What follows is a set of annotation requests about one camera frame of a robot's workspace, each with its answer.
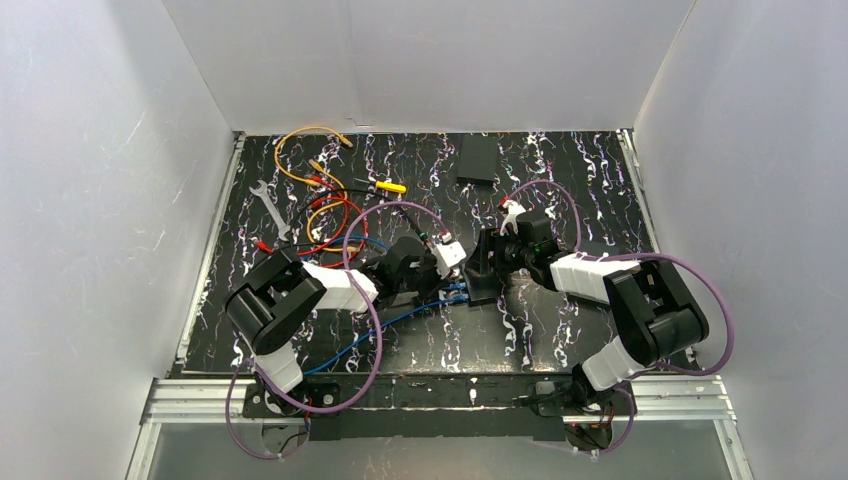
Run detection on blue ethernet cable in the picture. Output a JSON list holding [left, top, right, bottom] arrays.
[[303, 294, 472, 378], [324, 235, 468, 293]]

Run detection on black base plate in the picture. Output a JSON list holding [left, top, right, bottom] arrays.
[[237, 373, 633, 447]]

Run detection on aluminium front rail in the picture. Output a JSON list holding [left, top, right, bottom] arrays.
[[128, 374, 753, 479]]

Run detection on orange ethernet cable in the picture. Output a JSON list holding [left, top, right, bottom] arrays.
[[274, 126, 354, 185], [305, 160, 359, 256]]

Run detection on silver open-end wrench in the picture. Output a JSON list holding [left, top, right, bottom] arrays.
[[249, 180, 291, 242]]

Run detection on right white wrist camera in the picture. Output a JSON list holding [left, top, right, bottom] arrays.
[[498, 198, 527, 237]]

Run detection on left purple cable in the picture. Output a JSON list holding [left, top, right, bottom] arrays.
[[225, 201, 455, 462]]

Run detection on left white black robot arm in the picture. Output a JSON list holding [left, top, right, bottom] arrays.
[[224, 237, 453, 393]]

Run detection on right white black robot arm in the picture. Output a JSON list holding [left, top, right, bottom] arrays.
[[464, 211, 709, 399]]

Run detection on purple cable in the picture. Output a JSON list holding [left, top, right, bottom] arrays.
[[503, 179, 737, 458], [225, 201, 455, 462]]

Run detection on black ethernet cable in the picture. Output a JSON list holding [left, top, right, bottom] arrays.
[[264, 188, 439, 266]]

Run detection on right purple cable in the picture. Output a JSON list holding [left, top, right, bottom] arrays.
[[503, 179, 737, 458]]

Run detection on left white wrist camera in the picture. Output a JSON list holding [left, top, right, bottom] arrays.
[[431, 232, 466, 278]]

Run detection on black box at back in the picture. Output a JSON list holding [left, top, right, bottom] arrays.
[[456, 134, 499, 186]]

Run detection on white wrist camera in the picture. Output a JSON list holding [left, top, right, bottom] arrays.
[[431, 232, 466, 278], [498, 198, 527, 237]]

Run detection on yellow handle screwdriver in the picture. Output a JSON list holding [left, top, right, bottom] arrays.
[[355, 178, 408, 194]]

